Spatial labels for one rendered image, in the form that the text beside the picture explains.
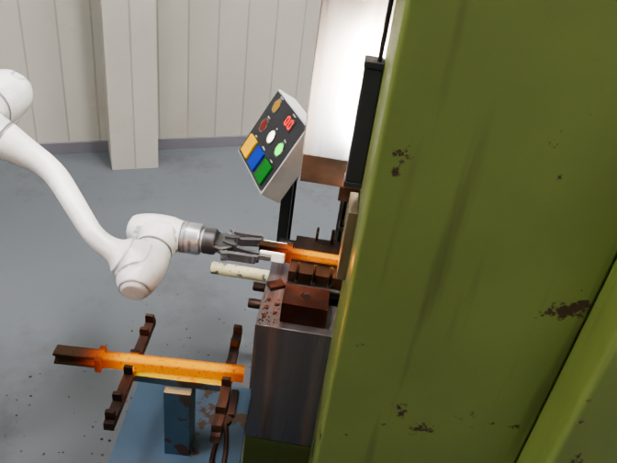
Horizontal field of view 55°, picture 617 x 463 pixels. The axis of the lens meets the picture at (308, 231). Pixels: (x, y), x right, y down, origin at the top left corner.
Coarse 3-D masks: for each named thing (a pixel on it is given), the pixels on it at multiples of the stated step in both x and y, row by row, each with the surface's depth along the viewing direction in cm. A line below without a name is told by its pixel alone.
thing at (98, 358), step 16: (64, 352) 128; (80, 352) 128; (96, 352) 129; (112, 352) 130; (96, 368) 128; (144, 368) 129; (160, 368) 128; (176, 368) 128; (192, 368) 129; (208, 368) 129; (224, 368) 130; (240, 368) 130
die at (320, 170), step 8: (304, 160) 144; (312, 160) 144; (320, 160) 143; (328, 160) 143; (336, 160) 143; (304, 168) 145; (312, 168) 145; (320, 168) 145; (328, 168) 144; (336, 168) 144; (344, 168) 144; (304, 176) 146; (312, 176) 146; (320, 176) 146; (328, 176) 146; (336, 176) 145; (328, 184) 147; (336, 184) 146
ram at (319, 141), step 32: (352, 0) 119; (384, 0) 118; (320, 32) 123; (352, 32) 122; (320, 64) 126; (352, 64) 125; (320, 96) 130; (352, 96) 129; (320, 128) 134; (352, 128) 133
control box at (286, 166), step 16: (288, 96) 218; (272, 112) 216; (288, 112) 206; (304, 112) 211; (256, 128) 221; (272, 128) 212; (288, 128) 202; (304, 128) 194; (256, 144) 217; (272, 144) 207; (288, 144) 198; (272, 160) 203; (288, 160) 197; (272, 176) 200; (288, 176) 201; (272, 192) 202
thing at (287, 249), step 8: (264, 248) 167; (272, 248) 167; (280, 248) 166; (288, 248) 167; (296, 248) 169; (288, 256) 166; (296, 256) 167; (304, 256) 166; (312, 256) 166; (320, 256) 167; (328, 256) 167; (336, 256) 168
